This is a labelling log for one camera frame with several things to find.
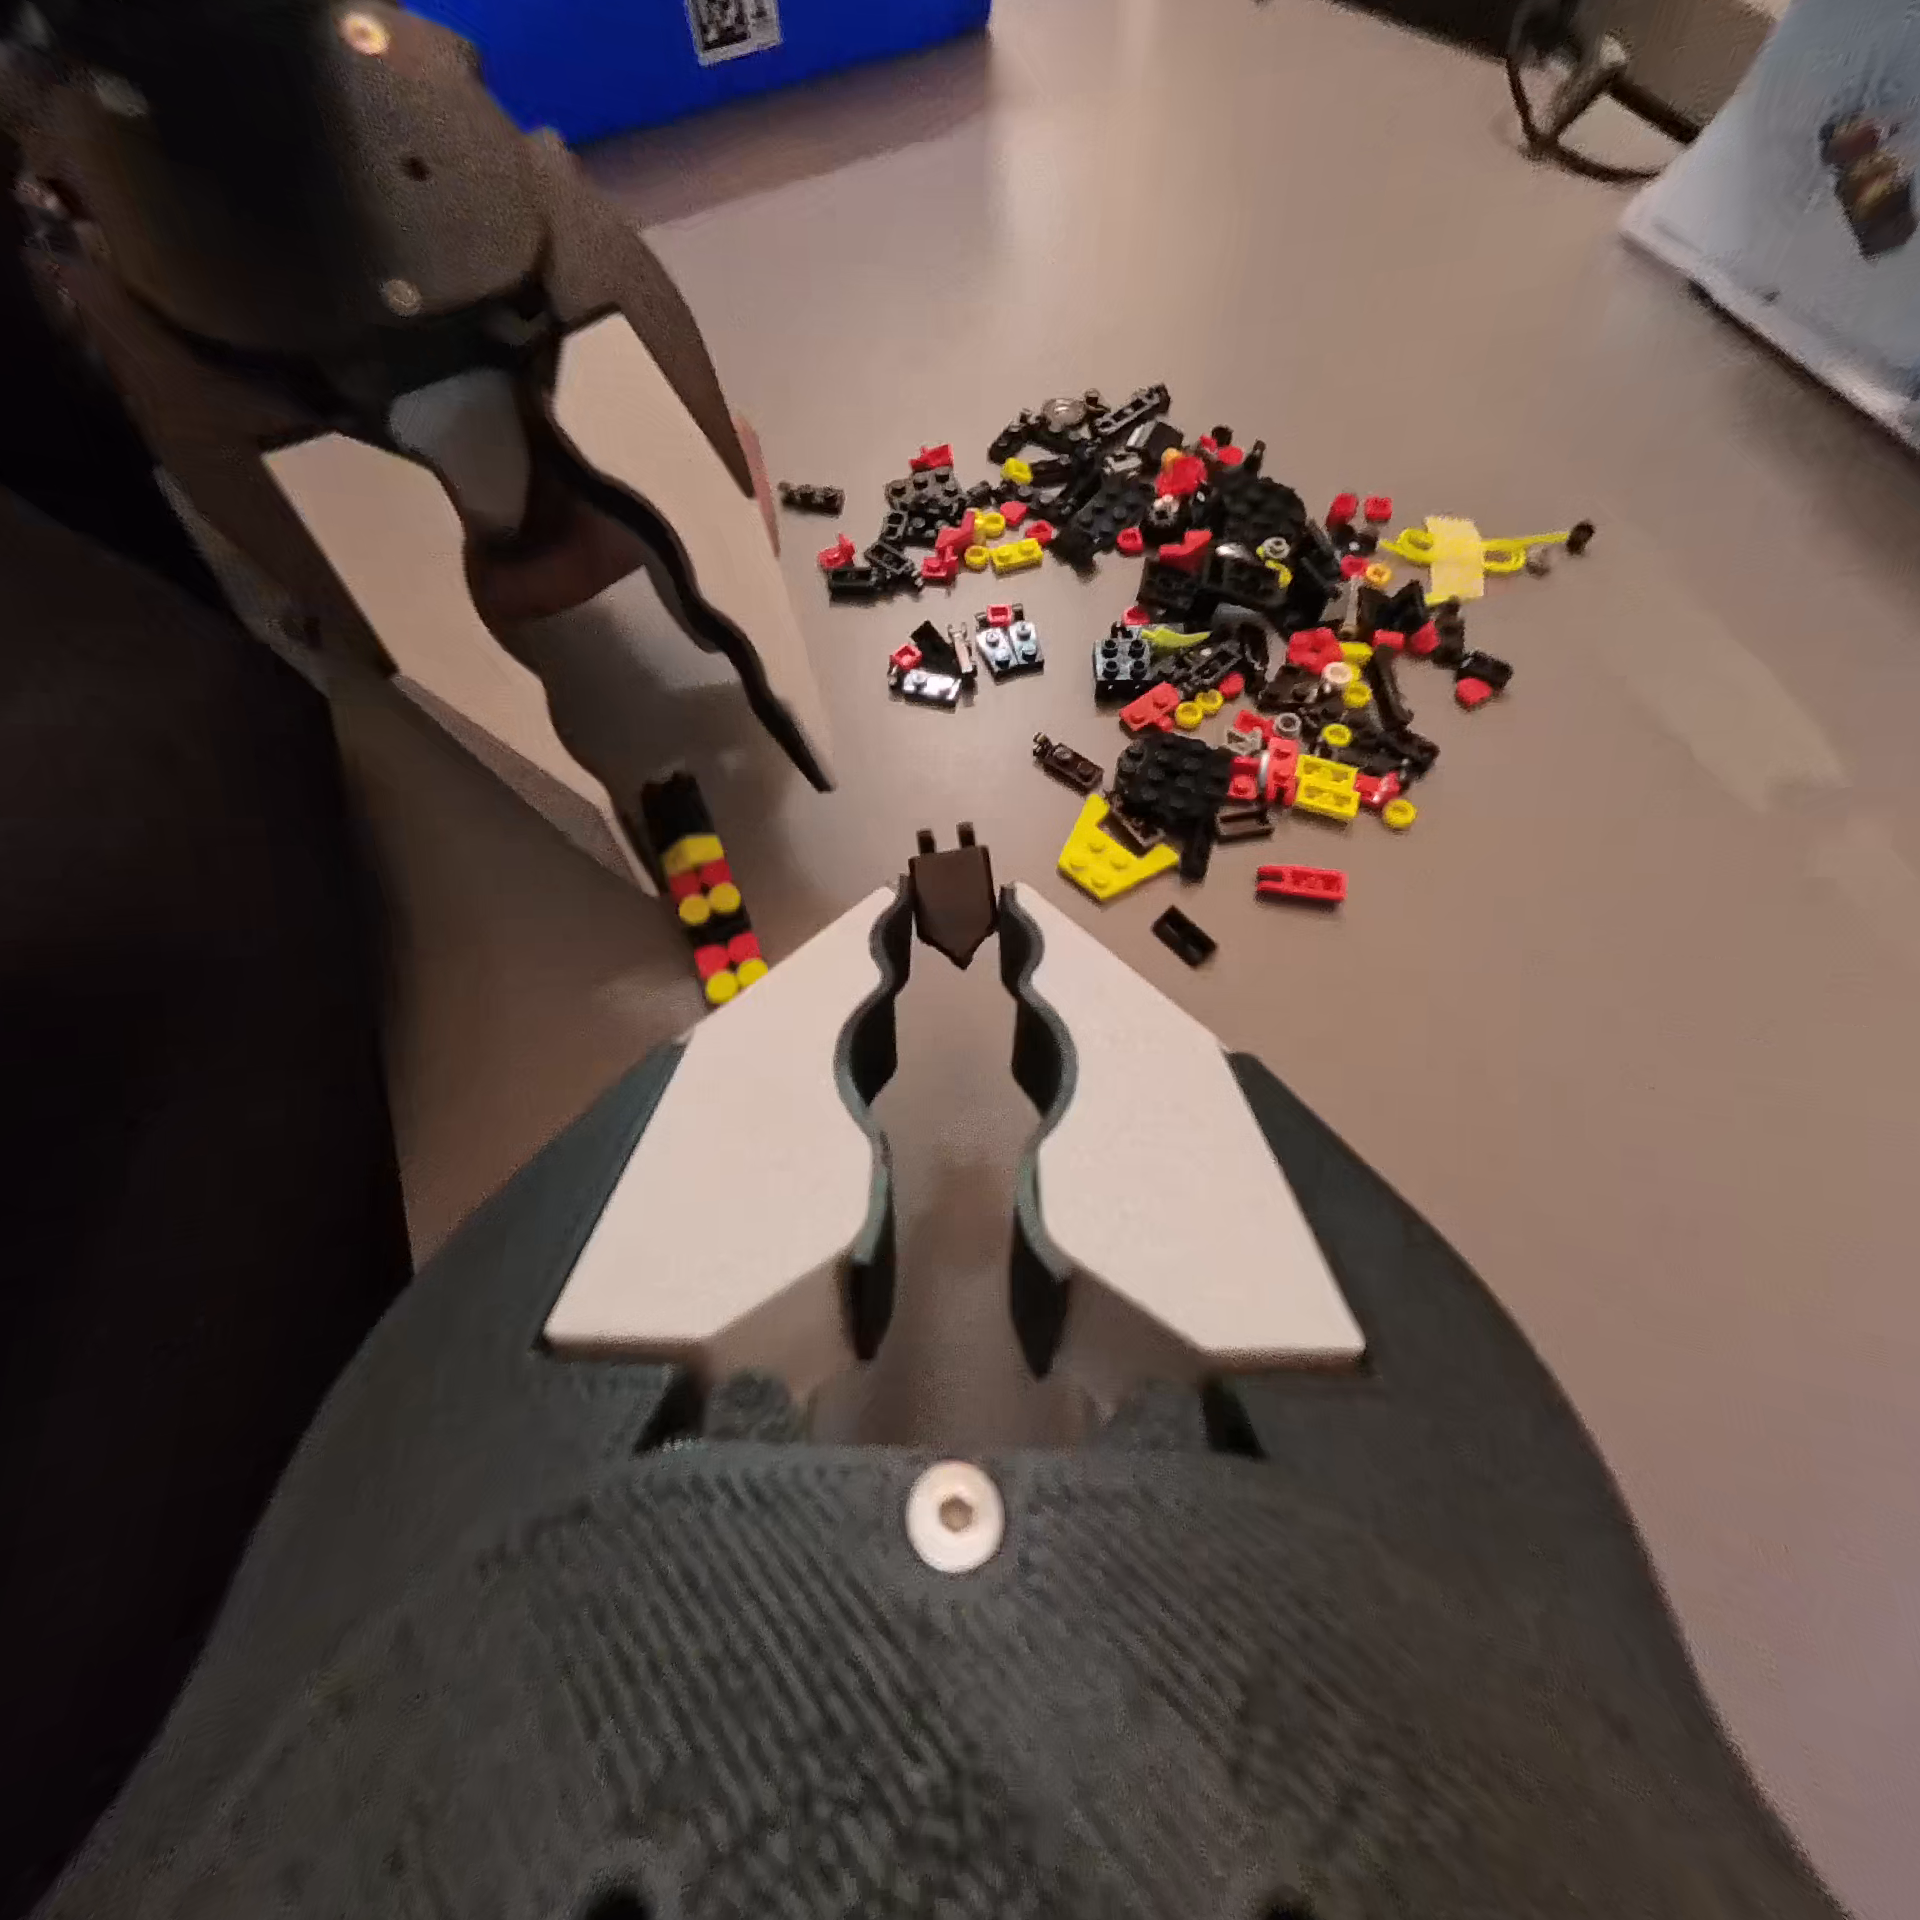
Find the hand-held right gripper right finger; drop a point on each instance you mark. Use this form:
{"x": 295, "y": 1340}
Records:
{"x": 1201, "y": 1201}

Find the blue plastic bin with tag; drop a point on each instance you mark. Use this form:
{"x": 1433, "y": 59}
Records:
{"x": 601, "y": 76}

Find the light blue instruction booklet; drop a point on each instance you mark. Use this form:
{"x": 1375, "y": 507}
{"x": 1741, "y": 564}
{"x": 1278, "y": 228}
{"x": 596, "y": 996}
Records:
{"x": 1799, "y": 226}

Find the black square lego plate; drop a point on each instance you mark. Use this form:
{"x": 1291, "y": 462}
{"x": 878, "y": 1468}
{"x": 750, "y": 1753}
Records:
{"x": 1009, "y": 643}

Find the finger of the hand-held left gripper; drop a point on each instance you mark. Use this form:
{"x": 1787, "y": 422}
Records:
{"x": 406, "y": 570}
{"x": 675, "y": 452}

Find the small black lego tile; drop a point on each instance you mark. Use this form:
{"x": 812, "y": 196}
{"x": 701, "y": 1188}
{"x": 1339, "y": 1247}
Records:
{"x": 1185, "y": 935}

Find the partly built lego model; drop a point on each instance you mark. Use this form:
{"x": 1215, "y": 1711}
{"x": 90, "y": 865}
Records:
{"x": 705, "y": 902}

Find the red lego plate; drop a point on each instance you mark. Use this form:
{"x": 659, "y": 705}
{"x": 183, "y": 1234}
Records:
{"x": 1301, "y": 886}

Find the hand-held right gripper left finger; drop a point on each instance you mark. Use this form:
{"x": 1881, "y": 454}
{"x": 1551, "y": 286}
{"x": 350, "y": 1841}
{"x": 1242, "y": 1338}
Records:
{"x": 722, "y": 1201}

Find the black wedge lego piece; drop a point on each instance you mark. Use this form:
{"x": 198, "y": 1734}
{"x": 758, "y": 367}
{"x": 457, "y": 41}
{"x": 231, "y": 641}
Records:
{"x": 955, "y": 902}

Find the person's black knit sweater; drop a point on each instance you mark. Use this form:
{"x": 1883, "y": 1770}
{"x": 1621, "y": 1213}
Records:
{"x": 150, "y": 1051}

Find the pile of lego pieces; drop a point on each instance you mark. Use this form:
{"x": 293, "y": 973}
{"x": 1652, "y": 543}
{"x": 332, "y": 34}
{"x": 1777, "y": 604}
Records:
{"x": 1201, "y": 599}

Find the small black hinge lego piece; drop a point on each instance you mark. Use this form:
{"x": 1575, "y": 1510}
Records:
{"x": 1069, "y": 762}

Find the yellow wedge lego plate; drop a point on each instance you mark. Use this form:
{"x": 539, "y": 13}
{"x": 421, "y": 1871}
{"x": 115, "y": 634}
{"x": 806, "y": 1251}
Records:
{"x": 1110, "y": 858}

